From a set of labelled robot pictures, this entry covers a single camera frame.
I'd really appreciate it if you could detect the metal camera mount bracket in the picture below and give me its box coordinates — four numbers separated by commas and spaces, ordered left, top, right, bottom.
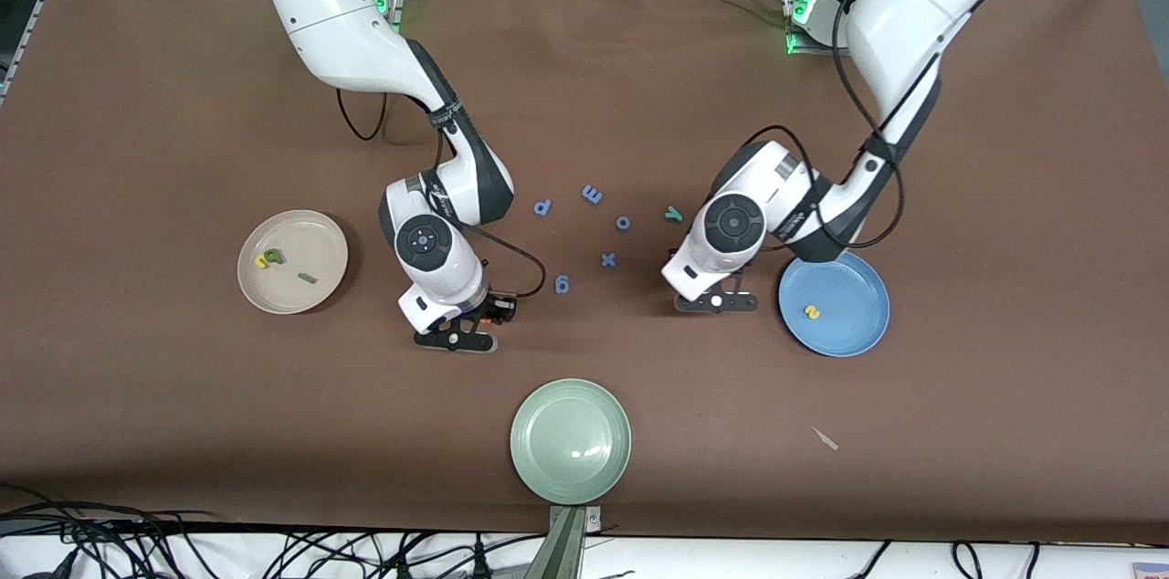
525, 506, 604, 579

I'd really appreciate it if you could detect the black floor cable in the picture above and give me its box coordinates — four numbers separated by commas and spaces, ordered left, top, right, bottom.
0, 501, 238, 553
848, 541, 893, 579

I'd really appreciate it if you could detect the beige brown plate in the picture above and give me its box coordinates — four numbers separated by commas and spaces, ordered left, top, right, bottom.
237, 210, 349, 315

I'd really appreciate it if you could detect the aluminium table frame rail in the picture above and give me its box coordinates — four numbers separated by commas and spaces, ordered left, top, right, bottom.
0, 0, 92, 105

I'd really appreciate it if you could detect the blue plate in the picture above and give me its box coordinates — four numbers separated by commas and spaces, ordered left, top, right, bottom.
778, 250, 891, 358

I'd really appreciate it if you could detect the brown table cover sheet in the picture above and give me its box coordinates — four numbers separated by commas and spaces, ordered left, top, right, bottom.
0, 0, 1169, 545

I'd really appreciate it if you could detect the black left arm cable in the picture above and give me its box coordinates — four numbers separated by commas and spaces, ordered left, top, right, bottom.
738, 0, 923, 251

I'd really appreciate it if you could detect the pale green plate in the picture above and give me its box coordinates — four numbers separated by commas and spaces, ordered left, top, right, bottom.
510, 378, 633, 505

